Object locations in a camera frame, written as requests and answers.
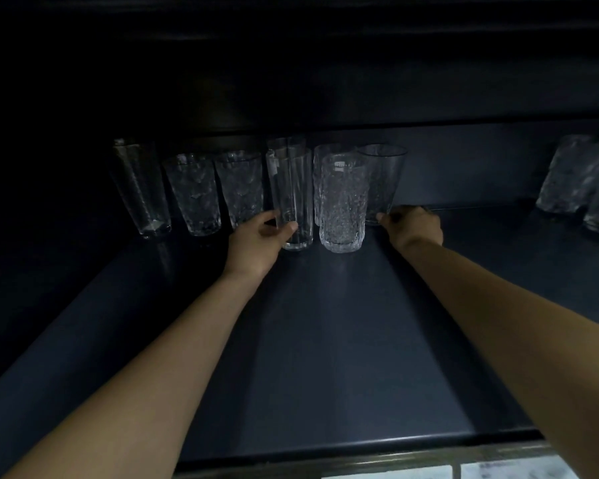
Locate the person's left hand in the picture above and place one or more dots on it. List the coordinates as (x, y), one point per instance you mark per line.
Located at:
(252, 249)

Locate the tall tapered clear glass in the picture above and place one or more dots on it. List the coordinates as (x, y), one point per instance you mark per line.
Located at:
(142, 189)

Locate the tall crackle-textured clear glass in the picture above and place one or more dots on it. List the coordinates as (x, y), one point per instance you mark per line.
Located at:
(343, 209)
(324, 150)

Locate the dark blue cabinet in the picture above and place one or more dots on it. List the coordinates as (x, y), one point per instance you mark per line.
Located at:
(329, 344)

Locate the person's right forearm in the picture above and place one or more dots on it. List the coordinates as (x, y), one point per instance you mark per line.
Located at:
(519, 334)

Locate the dimpled clear glass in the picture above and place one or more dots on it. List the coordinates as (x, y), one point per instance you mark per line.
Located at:
(194, 194)
(240, 189)

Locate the wide smooth clear tumbler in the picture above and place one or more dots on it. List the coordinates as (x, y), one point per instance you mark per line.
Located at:
(385, 184)

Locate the person's left thumb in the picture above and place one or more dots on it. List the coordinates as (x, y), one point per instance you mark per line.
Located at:
(285, 229)

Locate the grey metal rail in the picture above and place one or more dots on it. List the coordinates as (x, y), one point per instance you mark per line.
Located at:
(359, 461)

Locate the person's right thumb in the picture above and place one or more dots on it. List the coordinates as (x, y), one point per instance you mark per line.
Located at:
(387, 220)

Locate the person's left forearm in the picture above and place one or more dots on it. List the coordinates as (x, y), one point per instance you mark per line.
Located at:
(144, 384)

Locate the tall smooth clear glass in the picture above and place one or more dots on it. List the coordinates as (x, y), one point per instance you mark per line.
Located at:
(285, 143)
(294, 194)

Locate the person's right hand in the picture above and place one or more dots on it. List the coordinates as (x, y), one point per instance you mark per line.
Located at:
(417, 226)

